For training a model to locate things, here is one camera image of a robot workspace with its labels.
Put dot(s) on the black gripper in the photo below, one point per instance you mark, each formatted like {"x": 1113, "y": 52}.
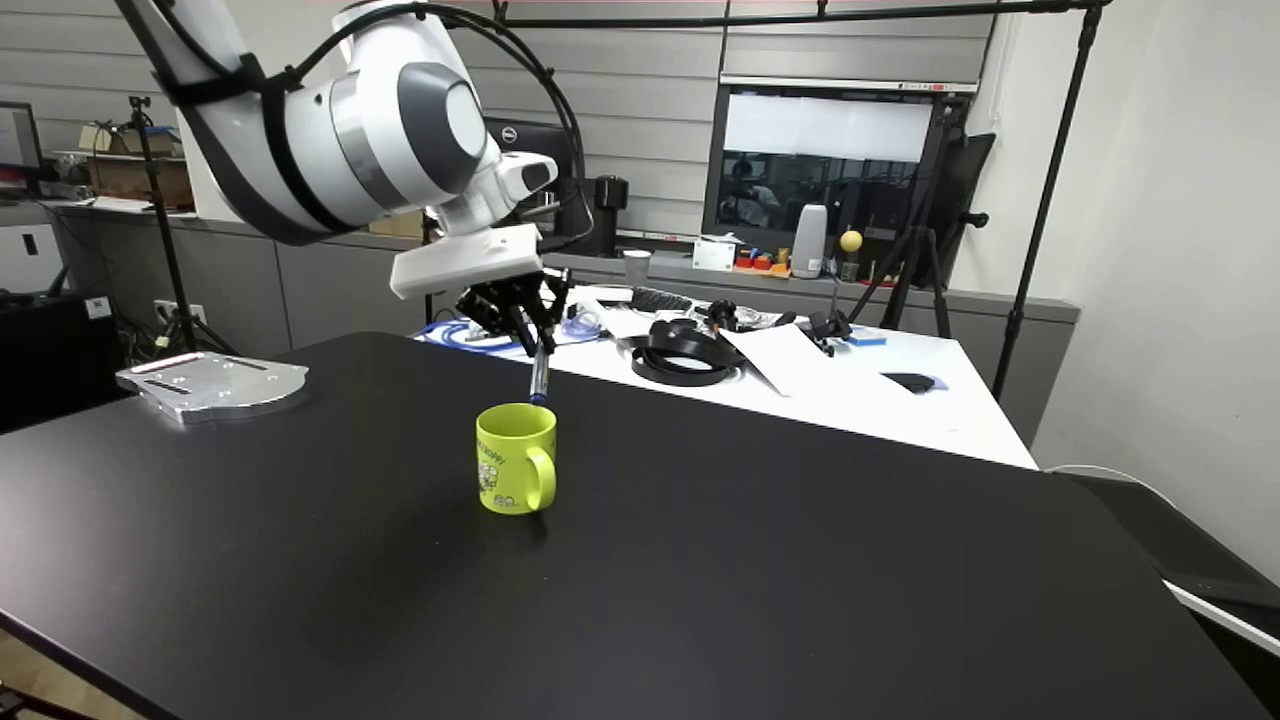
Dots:
{"x": 513, "y": 290}

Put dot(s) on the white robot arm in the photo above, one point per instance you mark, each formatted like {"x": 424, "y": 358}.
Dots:
{"x": 334, "y": 121}

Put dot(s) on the white paper sheet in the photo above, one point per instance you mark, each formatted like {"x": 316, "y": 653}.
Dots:
{"x": 785, "y": 358}

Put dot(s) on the yellow ball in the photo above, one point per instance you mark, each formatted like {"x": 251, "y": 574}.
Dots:
{"x": 850, "y": 242}

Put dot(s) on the small grey monitor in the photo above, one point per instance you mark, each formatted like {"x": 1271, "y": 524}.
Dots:
{"x": 19, "y": 135}

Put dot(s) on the white cylinder device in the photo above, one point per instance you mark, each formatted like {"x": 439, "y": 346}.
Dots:
{"x": 808, "y": 242}

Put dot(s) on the closed brown cardboard box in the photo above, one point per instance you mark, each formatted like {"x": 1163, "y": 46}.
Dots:
{"x": 132, "y": 180}

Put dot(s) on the red orange block set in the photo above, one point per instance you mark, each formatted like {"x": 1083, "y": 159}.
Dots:
{"x": 765, "y": 263}

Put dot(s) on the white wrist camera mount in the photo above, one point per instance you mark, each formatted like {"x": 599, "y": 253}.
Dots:
{"x": 463, "y": 264}

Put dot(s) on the black camera tripod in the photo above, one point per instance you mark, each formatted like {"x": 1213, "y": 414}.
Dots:
{"x": 935, "y": 203}

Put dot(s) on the grey low cabinet counter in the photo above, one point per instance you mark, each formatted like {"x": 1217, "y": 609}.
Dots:
{"x": 334, "y": 302}

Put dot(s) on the yellow-green cartoon mug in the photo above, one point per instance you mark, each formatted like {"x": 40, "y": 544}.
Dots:
{"x": 506, "y": 461}

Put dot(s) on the white table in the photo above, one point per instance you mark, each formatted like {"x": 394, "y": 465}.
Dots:
{"x": 854, "y": 400}

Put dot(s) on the black overhead frame stand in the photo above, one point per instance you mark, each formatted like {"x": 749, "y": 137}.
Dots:
{"x": 1055, "y": 166}

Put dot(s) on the black case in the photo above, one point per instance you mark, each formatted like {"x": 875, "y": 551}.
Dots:
{"x": 54, "y": 361}

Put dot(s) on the thin black tripod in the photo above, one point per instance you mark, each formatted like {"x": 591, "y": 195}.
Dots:
{"x": 160, "y": 253}

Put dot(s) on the white desktop device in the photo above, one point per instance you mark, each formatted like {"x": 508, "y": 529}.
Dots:
{"x": 584, "y": 309}

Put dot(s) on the small white box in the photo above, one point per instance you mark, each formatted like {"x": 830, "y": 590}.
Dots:
{"x": 713, "y": 253}

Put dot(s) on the black speaker box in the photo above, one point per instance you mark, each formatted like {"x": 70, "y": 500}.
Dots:
{"x": 600, "y": 223}

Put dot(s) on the dark glass window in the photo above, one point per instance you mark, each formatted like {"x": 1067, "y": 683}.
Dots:
{"x": 826, "y": 160}

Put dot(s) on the blue capped marker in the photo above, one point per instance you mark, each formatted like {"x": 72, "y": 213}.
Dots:
{"x": 537, "y": 381}

